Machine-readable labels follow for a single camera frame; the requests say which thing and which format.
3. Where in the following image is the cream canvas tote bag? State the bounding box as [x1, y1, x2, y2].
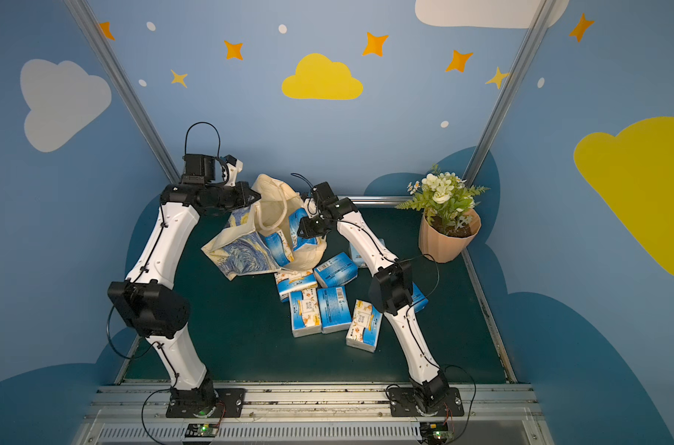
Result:
[202, 174, 327, 280]

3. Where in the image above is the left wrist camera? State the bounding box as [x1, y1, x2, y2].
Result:
[218, 155, 244, 187]

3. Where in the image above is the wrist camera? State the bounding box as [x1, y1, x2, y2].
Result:
[218, 155, 244, 187]
[311, 182, 339, 212]

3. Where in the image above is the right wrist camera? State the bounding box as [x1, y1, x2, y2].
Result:
[311, 182, 339, 212]

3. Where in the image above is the right controller board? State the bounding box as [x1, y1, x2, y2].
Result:
[419, 423, 455, 445]

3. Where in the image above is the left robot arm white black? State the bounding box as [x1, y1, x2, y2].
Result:
[108, 154, 260, 416]

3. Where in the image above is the left controller board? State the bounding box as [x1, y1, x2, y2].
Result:
[184, 423, 219, 441]

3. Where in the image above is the controller board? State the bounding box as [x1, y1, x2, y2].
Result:
[184, 423, 219, 441]
[419, 423, 455, 445]

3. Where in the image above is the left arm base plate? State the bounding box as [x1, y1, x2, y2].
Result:
[166, 388, 245, 419]

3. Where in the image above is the rear aluminium frame bar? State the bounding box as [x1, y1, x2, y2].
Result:
[347, 196, 409, 208]

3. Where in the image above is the aluminium frame post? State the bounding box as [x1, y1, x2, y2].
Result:
[463, 0, 558, 185]
[64, 0, 179, 183]

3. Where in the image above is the left aluminium frame post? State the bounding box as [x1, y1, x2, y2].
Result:
[64, 0, 179, 183]

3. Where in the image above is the aluminium front rail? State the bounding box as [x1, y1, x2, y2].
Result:
[73, 380, 554, 444]

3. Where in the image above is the blue tissue pack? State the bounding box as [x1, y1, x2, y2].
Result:
[313, 252, 359, 287]
[411, 283, 429, 313]
[318, 287, 352, 334]
[262, 229, 294, 268]

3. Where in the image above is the floral tissue pack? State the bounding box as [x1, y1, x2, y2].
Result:
[346, 300, 383, 352]
[289, 289, 322, 337]
[274, 271, 318, 301]
[288, 208, 318, 253]

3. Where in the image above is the pink pot with flowers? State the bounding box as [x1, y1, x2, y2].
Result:
[396, 165, 488, 263]

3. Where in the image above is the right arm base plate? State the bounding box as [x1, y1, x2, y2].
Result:
[384, 385, 465, 418]

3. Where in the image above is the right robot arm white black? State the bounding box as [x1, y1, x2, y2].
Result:
[299, 196, 449, 413]

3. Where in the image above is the right aluminium frame post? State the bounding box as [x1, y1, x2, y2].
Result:
[463, 0, 558, 185]

